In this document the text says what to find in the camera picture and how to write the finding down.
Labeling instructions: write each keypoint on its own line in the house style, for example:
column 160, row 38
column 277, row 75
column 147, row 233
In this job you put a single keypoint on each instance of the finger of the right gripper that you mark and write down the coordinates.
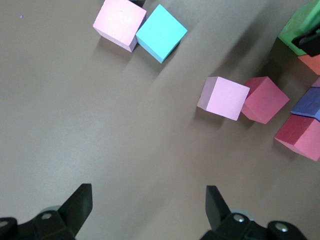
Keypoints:
column 311, row 43

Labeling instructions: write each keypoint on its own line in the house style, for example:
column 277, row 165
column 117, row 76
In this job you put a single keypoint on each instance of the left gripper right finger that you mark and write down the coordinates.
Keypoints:
column 217, row 212

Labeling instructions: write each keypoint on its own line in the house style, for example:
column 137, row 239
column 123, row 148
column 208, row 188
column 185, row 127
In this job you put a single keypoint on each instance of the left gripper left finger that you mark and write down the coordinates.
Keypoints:
column 75, row 207

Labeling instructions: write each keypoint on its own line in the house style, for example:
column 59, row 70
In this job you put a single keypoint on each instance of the orange foam block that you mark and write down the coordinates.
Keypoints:
column 312, row 63

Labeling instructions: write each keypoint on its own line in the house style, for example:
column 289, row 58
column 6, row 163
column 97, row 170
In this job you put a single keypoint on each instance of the green foam block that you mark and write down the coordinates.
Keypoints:
column 300, row 20

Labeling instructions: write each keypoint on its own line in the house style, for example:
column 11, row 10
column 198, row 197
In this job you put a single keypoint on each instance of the pink foam block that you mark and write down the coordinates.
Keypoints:
column 225, row 100
column 117, row 20
column 317, row 83

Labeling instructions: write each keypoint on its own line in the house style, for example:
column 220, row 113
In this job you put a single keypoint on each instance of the purple foam block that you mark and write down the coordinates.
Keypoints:
column 308, row 103

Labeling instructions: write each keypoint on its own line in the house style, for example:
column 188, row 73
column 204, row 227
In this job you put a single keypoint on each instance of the red foam block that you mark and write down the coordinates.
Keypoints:
column 265, row 102
column 305, row 140

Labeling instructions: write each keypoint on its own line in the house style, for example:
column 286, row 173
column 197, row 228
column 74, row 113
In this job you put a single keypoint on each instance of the blue foam block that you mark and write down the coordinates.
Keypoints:
column 160, row 32

